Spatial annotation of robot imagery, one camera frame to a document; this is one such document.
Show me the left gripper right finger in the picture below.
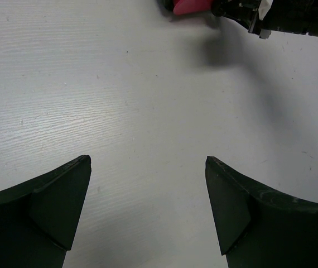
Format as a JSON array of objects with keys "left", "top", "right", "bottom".
[{"left": 205, "top": 156, "right": 318, "bottom": 267}]

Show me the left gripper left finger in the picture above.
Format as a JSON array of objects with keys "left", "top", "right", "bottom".
[{"left": 0, "top": 155, "right": 91, "bottom": 267}]

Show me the black pink drawer organizer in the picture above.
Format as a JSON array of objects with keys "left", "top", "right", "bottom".
[{"left": 161, "top": 0, "right": 213, "bottom": 16}]

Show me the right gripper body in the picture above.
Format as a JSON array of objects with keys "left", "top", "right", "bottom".
[{"left": 211, "top": 0, "right": 318, "bottom": 39}]

